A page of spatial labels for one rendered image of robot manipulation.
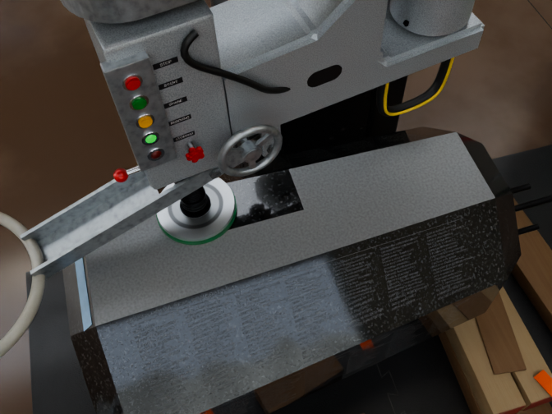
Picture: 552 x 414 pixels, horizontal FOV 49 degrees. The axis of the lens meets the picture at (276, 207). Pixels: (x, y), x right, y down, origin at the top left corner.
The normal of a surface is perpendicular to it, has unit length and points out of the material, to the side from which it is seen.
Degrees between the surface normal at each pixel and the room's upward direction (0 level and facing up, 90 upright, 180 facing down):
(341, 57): 90
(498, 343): 0
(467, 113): 0
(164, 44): 90
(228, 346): 45
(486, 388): 0
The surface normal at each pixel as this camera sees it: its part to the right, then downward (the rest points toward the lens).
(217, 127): 0.43, 0.76
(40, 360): -0.04, -0.53
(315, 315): 0.20, 0.18
